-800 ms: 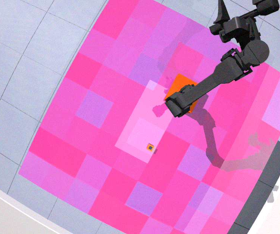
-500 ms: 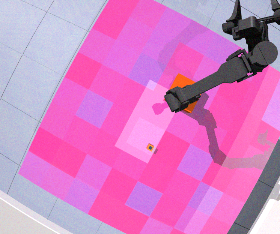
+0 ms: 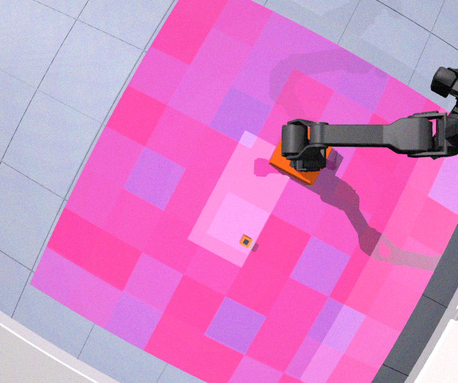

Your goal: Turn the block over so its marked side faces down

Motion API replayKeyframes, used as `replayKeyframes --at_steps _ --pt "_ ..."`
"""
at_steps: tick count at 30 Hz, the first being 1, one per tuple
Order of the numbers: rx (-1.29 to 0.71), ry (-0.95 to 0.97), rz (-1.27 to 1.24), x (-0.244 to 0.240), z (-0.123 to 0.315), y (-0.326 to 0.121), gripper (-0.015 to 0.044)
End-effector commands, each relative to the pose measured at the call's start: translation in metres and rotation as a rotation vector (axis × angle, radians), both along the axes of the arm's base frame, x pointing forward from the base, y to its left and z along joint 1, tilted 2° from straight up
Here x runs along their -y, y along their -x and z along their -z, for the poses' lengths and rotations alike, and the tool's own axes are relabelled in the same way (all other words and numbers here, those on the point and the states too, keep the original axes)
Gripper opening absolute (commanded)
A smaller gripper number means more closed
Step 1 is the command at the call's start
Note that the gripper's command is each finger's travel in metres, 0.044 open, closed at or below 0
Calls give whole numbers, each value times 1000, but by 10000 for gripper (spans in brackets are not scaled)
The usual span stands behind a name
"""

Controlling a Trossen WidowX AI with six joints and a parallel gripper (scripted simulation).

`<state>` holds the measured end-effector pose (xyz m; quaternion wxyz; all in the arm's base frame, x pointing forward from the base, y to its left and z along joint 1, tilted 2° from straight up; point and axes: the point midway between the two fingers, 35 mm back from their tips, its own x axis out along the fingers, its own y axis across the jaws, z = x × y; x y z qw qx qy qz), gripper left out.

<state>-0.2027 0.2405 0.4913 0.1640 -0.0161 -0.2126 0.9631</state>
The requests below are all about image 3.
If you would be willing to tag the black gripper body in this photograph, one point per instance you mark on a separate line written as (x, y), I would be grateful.
(442, 83)

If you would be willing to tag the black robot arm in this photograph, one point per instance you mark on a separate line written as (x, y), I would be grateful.
(412, 136)

